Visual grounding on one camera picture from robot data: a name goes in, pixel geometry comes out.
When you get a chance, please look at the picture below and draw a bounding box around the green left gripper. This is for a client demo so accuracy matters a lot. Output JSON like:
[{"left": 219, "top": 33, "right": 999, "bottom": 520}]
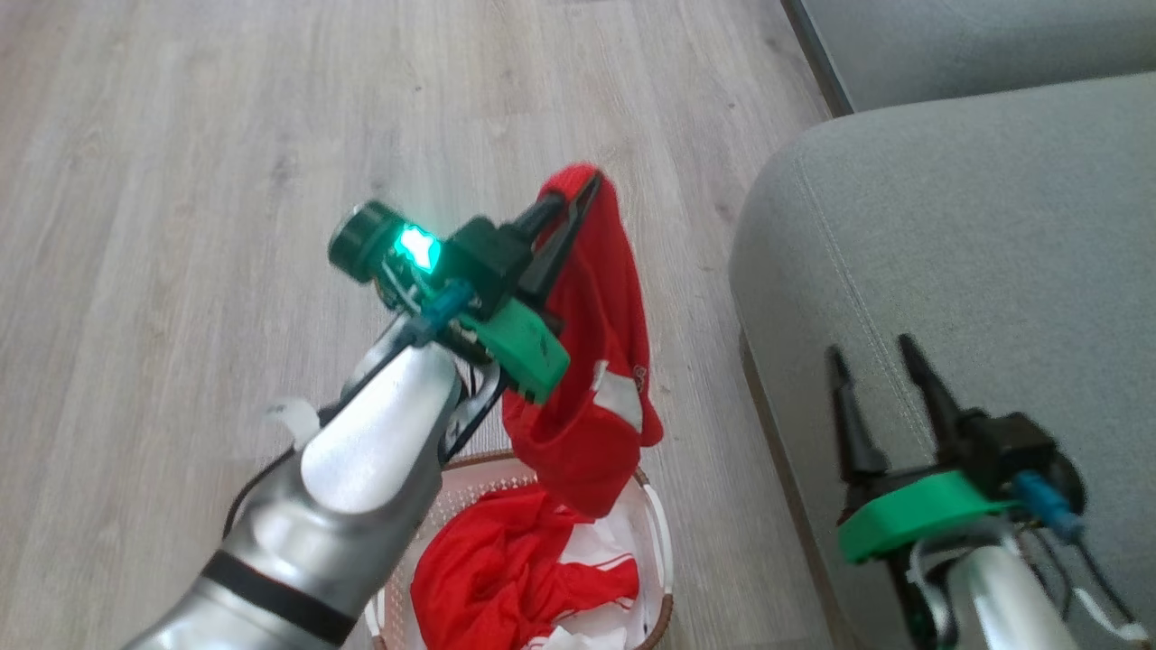
[{"left": 459, "top": 173, "right": 604, "bottom": 404}]

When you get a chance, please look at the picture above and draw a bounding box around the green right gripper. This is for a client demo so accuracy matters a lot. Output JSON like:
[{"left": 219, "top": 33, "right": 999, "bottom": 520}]
[{"left": 825, "top": 333, "right": 1019, "bottom": 566}]

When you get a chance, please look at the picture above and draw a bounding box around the plain red garment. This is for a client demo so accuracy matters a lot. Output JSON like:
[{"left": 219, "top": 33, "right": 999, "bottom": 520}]
[{"left": 501, "top": 162, "right": 665, "bottom": 520}]

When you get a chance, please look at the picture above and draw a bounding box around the red white striped garment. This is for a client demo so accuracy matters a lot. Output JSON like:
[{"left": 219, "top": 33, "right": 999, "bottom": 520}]
[{"left": 411, "top": 483, "right": 665, "bottom": 650}]

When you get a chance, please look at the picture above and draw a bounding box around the white basket brown rim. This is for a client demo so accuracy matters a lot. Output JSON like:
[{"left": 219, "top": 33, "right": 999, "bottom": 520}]
[{"left": 366, "top": 450, "right": 676, "bottom": 650}]

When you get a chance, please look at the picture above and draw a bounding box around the grey sofa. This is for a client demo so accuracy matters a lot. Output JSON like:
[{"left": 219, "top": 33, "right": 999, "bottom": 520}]
[{"left": 730, "top": 72, "right": 1156, "bottom": 650}]

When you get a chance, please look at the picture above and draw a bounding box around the grey sofa adjoining section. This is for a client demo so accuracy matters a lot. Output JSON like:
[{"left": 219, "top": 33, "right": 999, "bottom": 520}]
[{"left": 781, "top": 0, "right": 1156, "bottom": 116}]

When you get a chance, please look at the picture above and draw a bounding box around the blue left camera cable plug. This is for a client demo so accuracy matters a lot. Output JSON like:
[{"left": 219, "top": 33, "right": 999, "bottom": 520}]
[{"left": 396, "top": 278, "right": 477, "bottom": 349}]

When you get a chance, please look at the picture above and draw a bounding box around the blue camera cable plug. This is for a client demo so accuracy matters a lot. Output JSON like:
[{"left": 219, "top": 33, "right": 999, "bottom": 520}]
[
  {"left": 1013, "top": 469, "right": 1082, "bottom": 541},
  {"left": 396, "top": 278, "right": 477, "bottom": 349}
]

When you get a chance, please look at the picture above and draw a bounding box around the blue right camera cable plug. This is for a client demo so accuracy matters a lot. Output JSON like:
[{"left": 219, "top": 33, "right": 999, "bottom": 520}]
[{"left": 1013, "top": 469, "right": 1082, "bottom": 541}]

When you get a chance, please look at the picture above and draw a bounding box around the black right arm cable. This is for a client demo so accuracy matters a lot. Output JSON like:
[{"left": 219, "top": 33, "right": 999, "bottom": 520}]
[{"left": 1019, "top": 528, "right": 1134, "bottom": 637}]

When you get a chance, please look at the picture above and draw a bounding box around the white right cable tag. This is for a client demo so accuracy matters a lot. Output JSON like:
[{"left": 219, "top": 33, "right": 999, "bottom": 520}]
[{"left": 1073, "top": 587, "right": 1150, "bottom": 644}]

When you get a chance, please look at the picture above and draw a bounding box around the white cable tag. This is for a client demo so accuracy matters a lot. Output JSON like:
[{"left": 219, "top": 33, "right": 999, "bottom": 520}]
[
  {"left": 1073, "top": 587, "right": 1150, "bottom": 644},
  {"left": 265, "top": 397, "right": 323, "bottom": 445}
]

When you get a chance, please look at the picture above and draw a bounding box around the white left cable tag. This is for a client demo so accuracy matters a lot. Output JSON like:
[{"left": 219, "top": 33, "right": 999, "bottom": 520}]
[{"left": 265, "top": 397, "right": 323, "bottom": 445}]

